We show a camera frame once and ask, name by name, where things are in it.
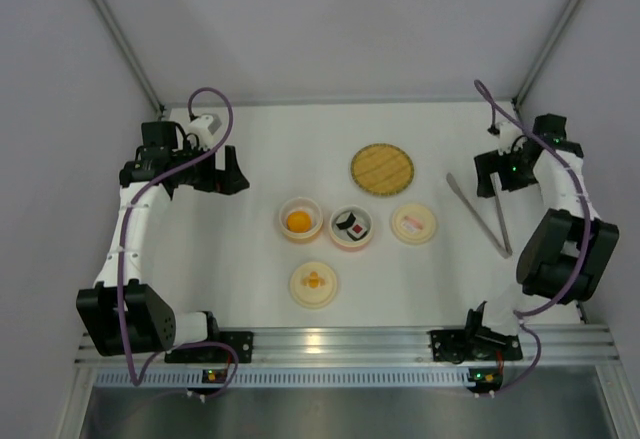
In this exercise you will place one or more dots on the right aluminium frame post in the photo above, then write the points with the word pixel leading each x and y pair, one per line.
pixel 558 29

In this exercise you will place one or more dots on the aluminium mounting rail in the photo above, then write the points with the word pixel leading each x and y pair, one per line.
pixel 578 344

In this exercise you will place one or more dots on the orange round food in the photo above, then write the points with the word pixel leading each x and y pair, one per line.
pixel 299 222

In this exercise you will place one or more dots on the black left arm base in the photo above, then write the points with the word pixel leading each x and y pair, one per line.
pixel 210 349

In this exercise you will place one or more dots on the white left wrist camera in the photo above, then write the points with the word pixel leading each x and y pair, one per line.
pixel 204 128

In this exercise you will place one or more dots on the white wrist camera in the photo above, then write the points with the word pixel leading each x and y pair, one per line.
pixel 506 134
pixel 204 128

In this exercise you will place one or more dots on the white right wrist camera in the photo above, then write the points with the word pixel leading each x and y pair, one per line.
pixel 506 134

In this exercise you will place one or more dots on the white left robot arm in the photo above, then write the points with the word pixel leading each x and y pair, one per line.
pixel 121 311

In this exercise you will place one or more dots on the pink lunch box bowl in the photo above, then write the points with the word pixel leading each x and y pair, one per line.
pixel 340 238

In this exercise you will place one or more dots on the round bamboo tray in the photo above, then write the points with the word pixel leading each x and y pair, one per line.
pixel 382 169

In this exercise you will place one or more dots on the left aluminium frame post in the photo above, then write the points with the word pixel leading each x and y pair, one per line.
pixel 117 35

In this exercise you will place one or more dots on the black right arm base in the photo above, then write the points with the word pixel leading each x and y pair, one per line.
pixel 473 342

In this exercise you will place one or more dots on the sushi roll red centre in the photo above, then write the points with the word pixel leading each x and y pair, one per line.
pixel 357 231

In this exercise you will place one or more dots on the sushi roll green centre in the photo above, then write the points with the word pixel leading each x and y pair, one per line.
pixel 345 220

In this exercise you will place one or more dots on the yellow lunch box bowl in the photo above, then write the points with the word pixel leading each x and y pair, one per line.
pixel 308 205

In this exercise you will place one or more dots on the slotted cable duct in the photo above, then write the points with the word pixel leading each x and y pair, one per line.
pixel 323 377

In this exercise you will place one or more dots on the cream lid orange handle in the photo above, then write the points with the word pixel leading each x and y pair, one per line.
pixel 313 285

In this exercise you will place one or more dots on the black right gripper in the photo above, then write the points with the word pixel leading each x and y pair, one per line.
pixel 498 173

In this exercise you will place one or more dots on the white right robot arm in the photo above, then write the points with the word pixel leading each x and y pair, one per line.
pixel 565 258

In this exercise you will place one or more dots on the aluminium frame post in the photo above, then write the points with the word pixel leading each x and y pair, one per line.
pixel 117 35
pixel 558 29

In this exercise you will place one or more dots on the cream lid pink handle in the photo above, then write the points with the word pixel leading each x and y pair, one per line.
pixel 414 224

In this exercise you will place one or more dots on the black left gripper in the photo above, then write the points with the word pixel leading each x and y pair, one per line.
pixel 220 170

